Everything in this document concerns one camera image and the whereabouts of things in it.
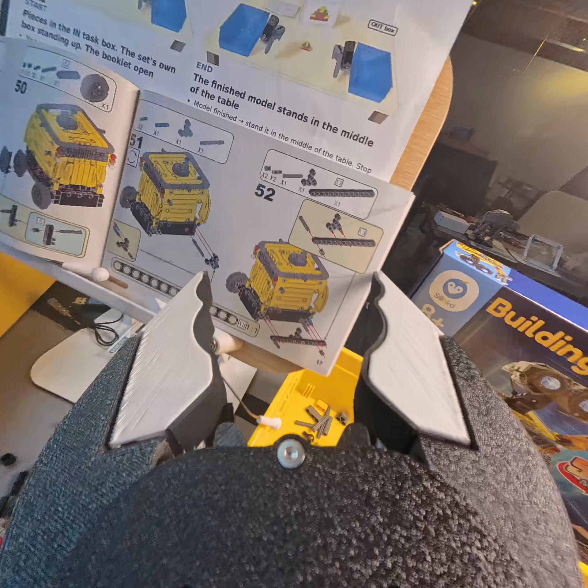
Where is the black flat device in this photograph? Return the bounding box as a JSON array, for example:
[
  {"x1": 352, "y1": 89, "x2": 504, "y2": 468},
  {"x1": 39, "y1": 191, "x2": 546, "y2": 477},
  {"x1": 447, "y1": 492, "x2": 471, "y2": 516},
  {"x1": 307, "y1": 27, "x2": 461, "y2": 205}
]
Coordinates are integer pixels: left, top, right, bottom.
[{"x1": 32, "y1": 281, "x2": 115, "y2": 333}]

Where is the white document stand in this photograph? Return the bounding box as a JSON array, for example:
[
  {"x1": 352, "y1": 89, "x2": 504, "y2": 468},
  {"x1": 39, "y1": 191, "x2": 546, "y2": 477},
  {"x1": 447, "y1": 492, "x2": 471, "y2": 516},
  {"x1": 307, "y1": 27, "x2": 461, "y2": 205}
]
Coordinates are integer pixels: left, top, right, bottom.
[{"x1": 31, "y1": 262, "x2": 285, "y2": 432}]

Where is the white printed task sheet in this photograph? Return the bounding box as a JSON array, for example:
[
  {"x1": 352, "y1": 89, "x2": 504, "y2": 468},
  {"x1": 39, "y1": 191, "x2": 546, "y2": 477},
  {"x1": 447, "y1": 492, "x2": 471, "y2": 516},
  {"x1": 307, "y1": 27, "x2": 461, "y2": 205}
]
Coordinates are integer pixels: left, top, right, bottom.
[{"x1": 0, "y1": 0, "x2": 474, "y2": 184}]

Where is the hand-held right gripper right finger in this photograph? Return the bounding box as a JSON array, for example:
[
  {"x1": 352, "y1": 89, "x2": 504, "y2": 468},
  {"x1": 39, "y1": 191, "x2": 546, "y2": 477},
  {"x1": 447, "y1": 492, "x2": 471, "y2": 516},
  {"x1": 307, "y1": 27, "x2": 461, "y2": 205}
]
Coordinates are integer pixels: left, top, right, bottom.
[{"x1": 353, "y1": 271, "x2": 474, "y2": 448}]

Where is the yellow plastic box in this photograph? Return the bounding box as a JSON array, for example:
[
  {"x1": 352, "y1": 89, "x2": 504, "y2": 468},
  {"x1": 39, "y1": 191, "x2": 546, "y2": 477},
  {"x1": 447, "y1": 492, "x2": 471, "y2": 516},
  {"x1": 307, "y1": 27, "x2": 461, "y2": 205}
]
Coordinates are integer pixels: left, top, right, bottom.
[{"x1": 248, "y1": 348, "x2": 364, "y2": 449}]

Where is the printed instruction booklet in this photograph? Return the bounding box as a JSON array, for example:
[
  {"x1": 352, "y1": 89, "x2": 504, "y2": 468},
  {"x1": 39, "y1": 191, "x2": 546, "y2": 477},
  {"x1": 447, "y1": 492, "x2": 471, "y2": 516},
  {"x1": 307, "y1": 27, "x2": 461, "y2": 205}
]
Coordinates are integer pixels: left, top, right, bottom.
[{"x1": 0, "y1": 37, "x2": 416, "y2": 377}]

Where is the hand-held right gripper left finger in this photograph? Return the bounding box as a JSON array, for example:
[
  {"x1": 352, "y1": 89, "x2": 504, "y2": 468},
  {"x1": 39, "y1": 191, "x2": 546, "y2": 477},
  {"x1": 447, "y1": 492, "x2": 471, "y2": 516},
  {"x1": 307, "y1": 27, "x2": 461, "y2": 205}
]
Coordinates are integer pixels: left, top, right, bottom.
[{"x1": 109, "y1": 271, "x2": 228, "y2": 449}]

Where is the blue printed kit box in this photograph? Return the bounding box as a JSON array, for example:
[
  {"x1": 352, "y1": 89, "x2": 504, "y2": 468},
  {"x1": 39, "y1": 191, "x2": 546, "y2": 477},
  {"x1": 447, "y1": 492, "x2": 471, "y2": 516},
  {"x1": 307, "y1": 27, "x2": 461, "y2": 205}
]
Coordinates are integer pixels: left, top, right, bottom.
[{"x1": 409, "y1": 241, "x2": 588, "y2": 561}]

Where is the grey desk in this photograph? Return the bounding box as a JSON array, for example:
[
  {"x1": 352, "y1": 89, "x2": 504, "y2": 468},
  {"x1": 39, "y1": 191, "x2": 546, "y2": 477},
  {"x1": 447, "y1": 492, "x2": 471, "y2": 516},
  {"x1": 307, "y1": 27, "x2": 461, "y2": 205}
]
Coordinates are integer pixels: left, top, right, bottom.
[{"x1": 0, "y1": 313, "x2": 56, "y2": 515}]

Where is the yellow plastic bin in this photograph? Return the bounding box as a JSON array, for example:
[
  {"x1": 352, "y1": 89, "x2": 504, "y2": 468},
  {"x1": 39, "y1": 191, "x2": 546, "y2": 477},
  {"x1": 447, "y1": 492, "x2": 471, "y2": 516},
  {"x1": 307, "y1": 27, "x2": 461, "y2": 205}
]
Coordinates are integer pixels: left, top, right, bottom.
[{"x1": 0, "y1": 253, "x2": 58, "y2": 339}]

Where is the black cable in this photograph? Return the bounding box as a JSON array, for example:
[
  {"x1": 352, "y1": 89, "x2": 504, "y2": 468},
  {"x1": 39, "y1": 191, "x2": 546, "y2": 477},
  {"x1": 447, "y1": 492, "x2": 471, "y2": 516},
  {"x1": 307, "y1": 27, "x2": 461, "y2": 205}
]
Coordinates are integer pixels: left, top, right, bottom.
[{"x1": 88, "y1": 308, "x2": 138, "y2": 348}]

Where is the wooden backing board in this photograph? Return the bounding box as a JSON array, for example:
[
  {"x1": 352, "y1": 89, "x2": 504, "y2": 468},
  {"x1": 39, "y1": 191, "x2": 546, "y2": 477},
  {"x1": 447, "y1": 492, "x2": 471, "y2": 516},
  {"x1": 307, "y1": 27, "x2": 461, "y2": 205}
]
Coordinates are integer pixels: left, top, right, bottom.
[{"x1": 391, "y1": 60, "x2": 455, "y2": 194}]

